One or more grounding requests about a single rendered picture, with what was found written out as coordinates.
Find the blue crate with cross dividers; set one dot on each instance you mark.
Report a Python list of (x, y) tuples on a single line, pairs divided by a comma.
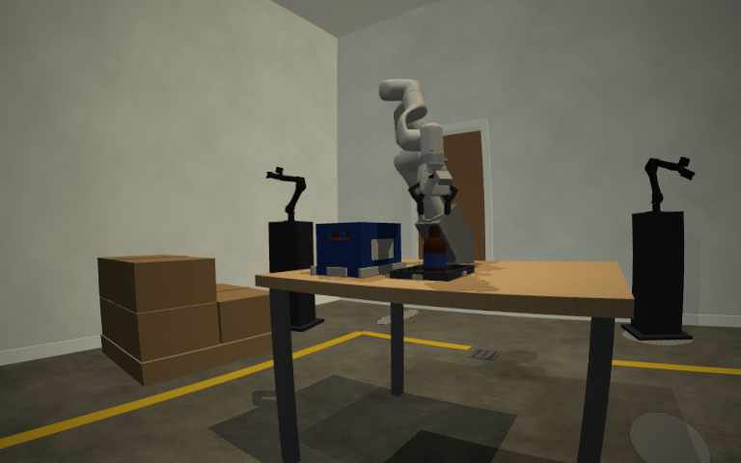
[(369, 244)]

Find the brown glass bottle with blue label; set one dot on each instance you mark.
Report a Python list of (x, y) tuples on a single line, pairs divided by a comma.
[(434, 251)]

